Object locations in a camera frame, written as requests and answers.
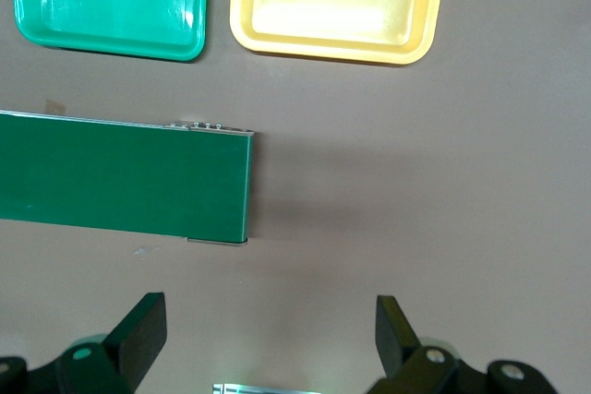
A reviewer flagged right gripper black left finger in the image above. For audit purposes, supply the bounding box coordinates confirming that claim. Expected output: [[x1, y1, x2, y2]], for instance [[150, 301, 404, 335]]
[[0, 291, 168, 394]]

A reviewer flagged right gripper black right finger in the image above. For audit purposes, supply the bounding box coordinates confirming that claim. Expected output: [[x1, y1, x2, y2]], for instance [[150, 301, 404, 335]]
[[368, 294, 558, 394]]

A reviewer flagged green conveyor belt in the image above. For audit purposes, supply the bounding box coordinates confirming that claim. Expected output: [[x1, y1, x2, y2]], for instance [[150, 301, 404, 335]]
[[0, 109, 257, 246]]

